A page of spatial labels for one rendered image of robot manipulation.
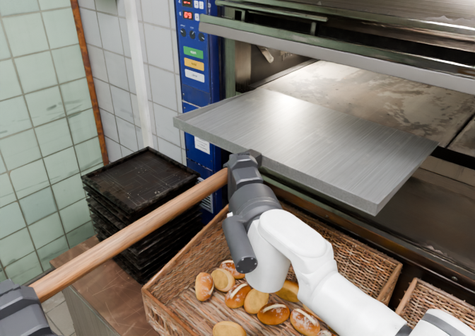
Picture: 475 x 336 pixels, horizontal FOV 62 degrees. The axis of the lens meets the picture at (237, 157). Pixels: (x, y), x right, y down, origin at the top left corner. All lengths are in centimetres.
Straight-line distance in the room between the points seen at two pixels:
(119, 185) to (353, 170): 78
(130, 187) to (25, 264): 102
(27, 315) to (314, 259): 36
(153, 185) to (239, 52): 50
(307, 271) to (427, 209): 57
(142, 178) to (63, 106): 72
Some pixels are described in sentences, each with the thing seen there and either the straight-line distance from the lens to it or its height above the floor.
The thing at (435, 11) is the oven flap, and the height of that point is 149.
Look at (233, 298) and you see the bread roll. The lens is 130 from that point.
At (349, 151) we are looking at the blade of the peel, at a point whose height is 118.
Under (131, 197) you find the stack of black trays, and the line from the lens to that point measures 128.
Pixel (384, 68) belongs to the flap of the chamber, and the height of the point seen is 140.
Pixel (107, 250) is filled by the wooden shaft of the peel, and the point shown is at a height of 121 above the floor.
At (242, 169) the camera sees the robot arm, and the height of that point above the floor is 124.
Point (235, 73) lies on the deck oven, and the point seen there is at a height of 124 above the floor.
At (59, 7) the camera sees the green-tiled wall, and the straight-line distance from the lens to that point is 188.
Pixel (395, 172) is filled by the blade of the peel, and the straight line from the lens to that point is 90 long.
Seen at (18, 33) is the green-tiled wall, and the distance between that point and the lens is 182.
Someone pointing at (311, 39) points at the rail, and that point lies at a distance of 87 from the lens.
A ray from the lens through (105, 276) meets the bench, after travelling 150.
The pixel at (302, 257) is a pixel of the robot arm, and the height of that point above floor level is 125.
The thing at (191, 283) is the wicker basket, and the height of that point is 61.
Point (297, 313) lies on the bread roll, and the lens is 127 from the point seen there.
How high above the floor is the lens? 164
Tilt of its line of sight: 31 degrees down
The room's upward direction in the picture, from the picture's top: straight up
